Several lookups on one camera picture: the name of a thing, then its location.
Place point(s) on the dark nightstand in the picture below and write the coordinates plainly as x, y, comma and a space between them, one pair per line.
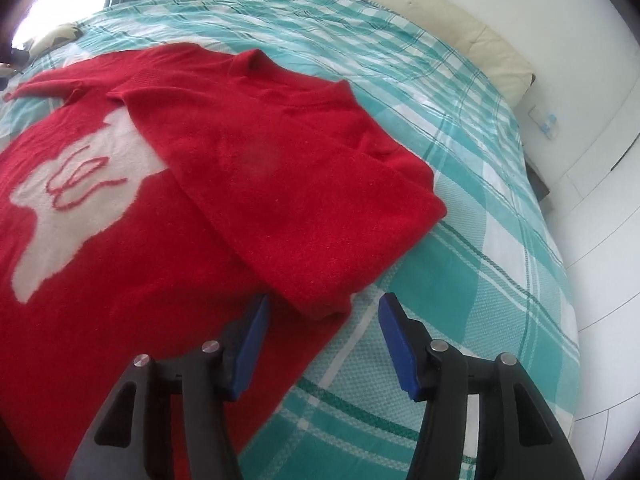
537, 177

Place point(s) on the white wardrobe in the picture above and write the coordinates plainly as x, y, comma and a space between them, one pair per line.
600, 260

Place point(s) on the cream padded headboard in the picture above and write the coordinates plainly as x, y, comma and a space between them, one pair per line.
450, 25

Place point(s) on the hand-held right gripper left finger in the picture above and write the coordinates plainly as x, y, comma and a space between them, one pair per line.
252, 335

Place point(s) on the patterned cushion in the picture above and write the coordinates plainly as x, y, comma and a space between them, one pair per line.
57, 37

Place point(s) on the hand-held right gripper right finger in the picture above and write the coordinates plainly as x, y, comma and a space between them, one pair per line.
395, 340

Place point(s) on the red knit sweater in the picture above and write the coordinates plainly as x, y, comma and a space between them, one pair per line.
250, 185

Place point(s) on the teal plaid bedspread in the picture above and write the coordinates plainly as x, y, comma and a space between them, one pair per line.
475, 270

